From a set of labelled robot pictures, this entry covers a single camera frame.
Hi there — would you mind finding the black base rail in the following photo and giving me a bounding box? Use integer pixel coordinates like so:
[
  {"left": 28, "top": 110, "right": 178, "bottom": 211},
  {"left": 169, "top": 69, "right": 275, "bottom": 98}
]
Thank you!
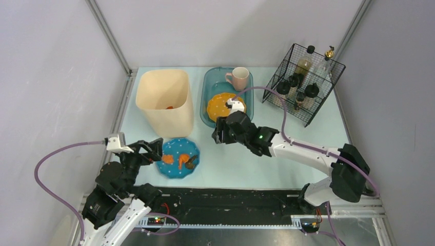
[{"left": 151, "top": 187, "right": 330, "bottom": 227}]

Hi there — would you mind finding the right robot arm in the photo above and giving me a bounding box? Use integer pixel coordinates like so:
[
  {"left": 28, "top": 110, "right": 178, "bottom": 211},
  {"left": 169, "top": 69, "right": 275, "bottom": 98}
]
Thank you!
[{"left": 212, "top": 111, "right": 370, "bottom": 207}]

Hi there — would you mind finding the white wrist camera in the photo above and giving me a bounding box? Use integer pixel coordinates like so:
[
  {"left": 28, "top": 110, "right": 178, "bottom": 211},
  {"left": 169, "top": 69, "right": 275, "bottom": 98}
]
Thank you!
[
  {"left": 225, "top": 98, "right": 245, "bottom": 114},
  {"left": 105, "top": 132, "right": 134, "bottom": 154}
]

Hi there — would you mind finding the purple cable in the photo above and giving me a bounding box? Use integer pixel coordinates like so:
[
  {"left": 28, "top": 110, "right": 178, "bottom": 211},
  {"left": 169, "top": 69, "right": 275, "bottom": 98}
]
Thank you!
[
  {"left": 232, "top": 86, "right": 380, "bottom": 198},
  {"left": 34, "top": 140, "right": 107, "bottom": 246}
]

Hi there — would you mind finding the orange shredded food piece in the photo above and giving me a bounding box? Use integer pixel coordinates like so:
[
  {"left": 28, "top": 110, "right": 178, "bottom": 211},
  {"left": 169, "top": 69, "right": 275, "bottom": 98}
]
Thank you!
[{"left": 162, "top": 155, "right": 174, "bottom": 165}]

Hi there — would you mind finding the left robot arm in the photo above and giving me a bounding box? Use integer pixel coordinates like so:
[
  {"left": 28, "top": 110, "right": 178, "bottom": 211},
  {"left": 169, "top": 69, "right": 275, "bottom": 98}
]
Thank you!
[{"left": 79, "top": 133, "right": 163, "bottom": 245}]

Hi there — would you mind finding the cream plastic waste bin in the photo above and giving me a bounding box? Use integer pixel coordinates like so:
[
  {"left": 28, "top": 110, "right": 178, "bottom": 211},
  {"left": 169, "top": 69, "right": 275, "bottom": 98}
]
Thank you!
[{"left": 135, "top": 69, "right": 194, "bottom": 138}]

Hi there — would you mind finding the teal transparent plastic tub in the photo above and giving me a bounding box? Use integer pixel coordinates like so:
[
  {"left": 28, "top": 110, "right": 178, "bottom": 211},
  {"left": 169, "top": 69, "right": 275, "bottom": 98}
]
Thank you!
[{"left": 199, "top": 67, "right": 254, "bottom": 128}]

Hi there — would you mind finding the black wire rack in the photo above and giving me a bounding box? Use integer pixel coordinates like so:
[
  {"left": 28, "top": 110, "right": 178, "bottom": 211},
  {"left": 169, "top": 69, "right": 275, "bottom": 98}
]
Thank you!
[{"left": 262, "top": 44, "right": 346, "bottom": 126}]

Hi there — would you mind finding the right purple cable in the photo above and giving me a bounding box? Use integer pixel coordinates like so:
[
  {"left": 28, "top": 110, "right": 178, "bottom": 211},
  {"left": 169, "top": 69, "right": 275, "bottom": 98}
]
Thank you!
[{"left": 232, "top": 86, "right": 380, "bottom": 198}]

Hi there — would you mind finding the white granule shaker black lid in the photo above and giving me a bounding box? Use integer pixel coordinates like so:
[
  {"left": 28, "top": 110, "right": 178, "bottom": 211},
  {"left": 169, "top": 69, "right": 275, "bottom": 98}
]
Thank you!
[
  {"left": 275, "top": 80, "right": 291, "bottom": 106},
  {"left": 303, "top": 83, "right": 320, "bottom": 109}
]

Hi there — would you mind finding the pink ceramic mug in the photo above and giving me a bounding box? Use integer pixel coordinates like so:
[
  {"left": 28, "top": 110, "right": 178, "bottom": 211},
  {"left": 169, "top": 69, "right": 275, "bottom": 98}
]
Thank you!
[{"left": 225, "top": 67, "right": 250, "bottom": 91}]

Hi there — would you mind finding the orange polka dot plate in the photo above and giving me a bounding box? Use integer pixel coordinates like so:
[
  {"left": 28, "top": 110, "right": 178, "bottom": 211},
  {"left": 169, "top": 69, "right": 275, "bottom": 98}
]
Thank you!
[{"left": 206, "top": 92, "right": 236, "bottom": 122}]

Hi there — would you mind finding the clear glass bottle gold stopper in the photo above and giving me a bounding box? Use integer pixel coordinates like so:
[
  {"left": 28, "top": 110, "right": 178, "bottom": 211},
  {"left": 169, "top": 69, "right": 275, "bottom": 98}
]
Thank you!
[{"left": 314, "top": 46, "right": 335, "bottom": 80}]

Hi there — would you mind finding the blue polka dot plate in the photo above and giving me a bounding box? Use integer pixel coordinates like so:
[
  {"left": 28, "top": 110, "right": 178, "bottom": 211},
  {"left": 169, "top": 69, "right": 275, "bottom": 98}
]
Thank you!
[{"left": 156, "top": 138, "right": 200, "bottom": 179}]

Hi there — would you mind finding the orange chicken drumstick toy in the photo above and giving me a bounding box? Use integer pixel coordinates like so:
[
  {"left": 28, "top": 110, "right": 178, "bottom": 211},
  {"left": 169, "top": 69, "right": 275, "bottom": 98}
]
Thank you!
[{"left": 178, "top": 153, "right": 190, "bottom": 170}]

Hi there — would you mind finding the small pepper shaker black lid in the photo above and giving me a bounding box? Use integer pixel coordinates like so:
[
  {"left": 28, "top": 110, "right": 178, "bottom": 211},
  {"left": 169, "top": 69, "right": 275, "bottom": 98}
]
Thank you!
[{"left": 293, "top": 92, "right": 305, "bottom": 111}]

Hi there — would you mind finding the dark sauce bottle red label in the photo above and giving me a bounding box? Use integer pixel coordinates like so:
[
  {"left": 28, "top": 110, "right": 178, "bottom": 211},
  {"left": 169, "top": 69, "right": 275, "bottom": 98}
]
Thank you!
[{"left": 294, "top": 45, "right": 315, "bottom": 76}]

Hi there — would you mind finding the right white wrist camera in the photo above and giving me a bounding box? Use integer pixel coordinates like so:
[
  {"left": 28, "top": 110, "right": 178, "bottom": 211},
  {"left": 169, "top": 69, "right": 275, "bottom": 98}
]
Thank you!
[{"left": 225, "top": 98, "right": 245, "bottom": 114}]

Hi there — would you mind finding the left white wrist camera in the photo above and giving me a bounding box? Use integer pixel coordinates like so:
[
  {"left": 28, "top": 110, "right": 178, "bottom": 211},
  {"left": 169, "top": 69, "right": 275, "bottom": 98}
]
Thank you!
[{"left": 105, "top": 132, "right": 134, "bottom": 154}]

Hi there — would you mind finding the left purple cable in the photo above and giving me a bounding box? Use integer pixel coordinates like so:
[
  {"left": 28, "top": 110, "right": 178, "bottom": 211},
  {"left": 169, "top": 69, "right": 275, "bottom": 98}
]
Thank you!
[{"left": 34, "top": 140, "right": 107, "bottom": 246}]

